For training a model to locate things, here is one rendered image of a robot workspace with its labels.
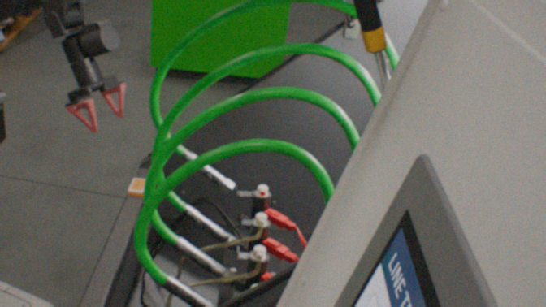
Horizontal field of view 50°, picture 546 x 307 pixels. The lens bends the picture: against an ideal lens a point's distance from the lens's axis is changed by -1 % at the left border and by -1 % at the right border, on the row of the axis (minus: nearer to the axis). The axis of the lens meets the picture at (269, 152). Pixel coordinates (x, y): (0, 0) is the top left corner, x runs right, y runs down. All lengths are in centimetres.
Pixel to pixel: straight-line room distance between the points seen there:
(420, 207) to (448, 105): 6
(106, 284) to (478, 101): 77
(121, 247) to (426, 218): 80
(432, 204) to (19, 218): 263
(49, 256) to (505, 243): 244
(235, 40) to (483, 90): 398
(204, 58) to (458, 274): 410
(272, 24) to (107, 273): 338
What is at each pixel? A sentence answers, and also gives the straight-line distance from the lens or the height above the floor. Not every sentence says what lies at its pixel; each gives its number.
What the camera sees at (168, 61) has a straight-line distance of 86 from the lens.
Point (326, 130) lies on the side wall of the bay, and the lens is 124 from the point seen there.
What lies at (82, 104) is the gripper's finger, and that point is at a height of 106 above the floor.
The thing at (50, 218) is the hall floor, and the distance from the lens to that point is 286.
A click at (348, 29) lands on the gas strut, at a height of 130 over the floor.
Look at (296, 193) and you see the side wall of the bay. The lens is 131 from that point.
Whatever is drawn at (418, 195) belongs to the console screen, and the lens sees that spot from 35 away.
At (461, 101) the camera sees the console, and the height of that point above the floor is 148.
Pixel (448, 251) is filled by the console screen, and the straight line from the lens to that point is 30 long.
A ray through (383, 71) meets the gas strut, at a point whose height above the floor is 143.
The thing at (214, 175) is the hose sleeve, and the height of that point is 113.
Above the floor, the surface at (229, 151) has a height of 130.
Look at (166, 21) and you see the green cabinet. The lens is 430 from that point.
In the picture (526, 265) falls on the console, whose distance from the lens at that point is 25.
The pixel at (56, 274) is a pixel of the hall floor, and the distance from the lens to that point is 253.
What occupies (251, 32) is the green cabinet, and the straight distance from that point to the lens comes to 426.
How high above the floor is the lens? 159
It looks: 27 degrees down
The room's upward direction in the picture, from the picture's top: 8 degrees clockwise
